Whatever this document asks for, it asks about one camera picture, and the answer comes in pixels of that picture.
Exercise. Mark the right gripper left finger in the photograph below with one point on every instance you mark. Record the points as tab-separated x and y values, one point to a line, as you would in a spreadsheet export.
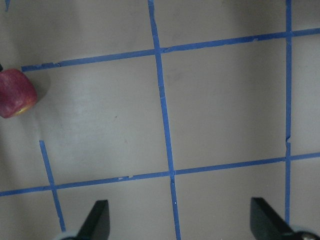
97	224

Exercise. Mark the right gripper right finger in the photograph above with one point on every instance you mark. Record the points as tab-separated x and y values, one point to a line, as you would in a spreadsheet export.
266	224

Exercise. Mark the red apple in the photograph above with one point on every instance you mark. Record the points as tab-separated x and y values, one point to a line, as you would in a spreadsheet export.
17	93

